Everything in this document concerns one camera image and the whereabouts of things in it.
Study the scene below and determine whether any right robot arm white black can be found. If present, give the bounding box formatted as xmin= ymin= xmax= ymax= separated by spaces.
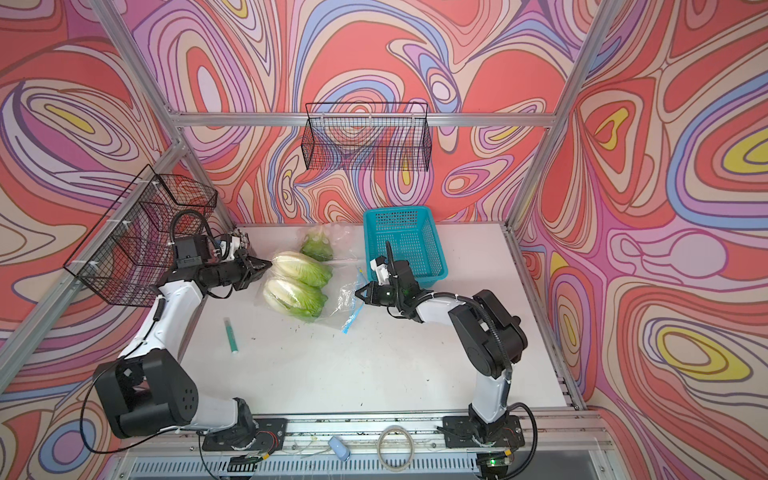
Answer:
xmin=355 ymin=256 xmax=528 ymax=445

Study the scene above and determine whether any small clear bag pink seal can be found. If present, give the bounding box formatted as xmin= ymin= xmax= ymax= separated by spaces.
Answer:
xmin=299 ymin=223 xmax=364 ymax=262

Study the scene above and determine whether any chinese cabbage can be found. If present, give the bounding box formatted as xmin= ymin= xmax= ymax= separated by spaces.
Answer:
xmin=263 ymin=277 xmax=328 ymax=321
xmin=272 ymin=251 xmax=332 ymax=289

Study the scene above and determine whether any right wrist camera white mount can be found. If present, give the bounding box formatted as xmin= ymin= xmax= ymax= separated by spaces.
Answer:
xmin=370 ymin=256 xmax=390 ymax=285

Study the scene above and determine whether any green marker pen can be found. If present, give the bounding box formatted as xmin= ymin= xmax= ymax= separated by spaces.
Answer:
xmin=224 ymin=318 xmax=239 ymax=353

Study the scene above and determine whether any clear cup of pens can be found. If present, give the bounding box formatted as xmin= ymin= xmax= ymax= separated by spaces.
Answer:
xmin=223 ymin=229 xmax=250 ymax=256

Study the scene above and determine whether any coiled beige cable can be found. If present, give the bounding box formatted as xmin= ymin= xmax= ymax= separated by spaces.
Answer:
xmin=376 ymin=425 xmax=415 ymax=473

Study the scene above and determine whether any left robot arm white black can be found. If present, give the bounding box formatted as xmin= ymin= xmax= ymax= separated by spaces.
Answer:
xmin=93 ymin=231 xmax=271 ymax=450

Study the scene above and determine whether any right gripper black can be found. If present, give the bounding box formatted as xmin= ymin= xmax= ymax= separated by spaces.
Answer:
xmin=356 ymin=281 xmax=405 ymax=307

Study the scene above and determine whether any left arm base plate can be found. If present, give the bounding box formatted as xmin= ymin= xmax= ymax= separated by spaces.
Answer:
xmin=202 ymin=417 xmax=288 ymax=453

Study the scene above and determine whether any teal plastic basket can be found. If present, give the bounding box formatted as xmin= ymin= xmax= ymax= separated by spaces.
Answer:
xmin=363 ymin=206 xmax=449 ymax=288

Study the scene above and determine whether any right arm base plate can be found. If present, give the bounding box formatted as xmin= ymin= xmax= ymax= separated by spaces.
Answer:
xmin=437 ymin=415 xmax=526 ymax=451

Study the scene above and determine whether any black wire basket back wall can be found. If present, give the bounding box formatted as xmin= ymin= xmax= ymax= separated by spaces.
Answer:
xmin=301 ymin=101 xmax=432 ymax=172

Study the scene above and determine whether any black wire basket wall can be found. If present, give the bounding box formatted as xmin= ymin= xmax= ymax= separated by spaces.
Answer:
xmin=301 ymin=101 xmax=432 ymax=172
xmin=63 ymin=166 xmax=218 ymax=307

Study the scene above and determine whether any black wire basket left wall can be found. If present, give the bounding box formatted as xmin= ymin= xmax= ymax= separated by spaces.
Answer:
xmin=63 ymin=166 xmax=218 ymax=307

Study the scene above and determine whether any clear zip-top bag blue seal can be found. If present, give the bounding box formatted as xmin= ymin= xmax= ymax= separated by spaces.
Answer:
xmin=302 ymin=261 xmax=367 ymax=334

